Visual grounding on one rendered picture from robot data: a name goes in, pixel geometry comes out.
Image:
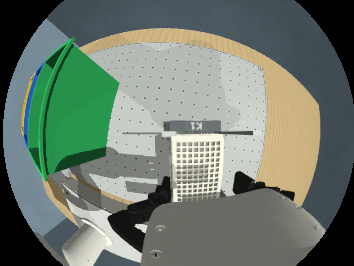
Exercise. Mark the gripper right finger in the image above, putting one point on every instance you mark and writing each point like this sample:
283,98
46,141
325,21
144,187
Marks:
244,183

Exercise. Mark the blue open-top bin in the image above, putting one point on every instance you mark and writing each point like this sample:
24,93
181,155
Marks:
27,109

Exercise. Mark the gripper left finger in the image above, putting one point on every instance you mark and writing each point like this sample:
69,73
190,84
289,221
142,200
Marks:
123,222

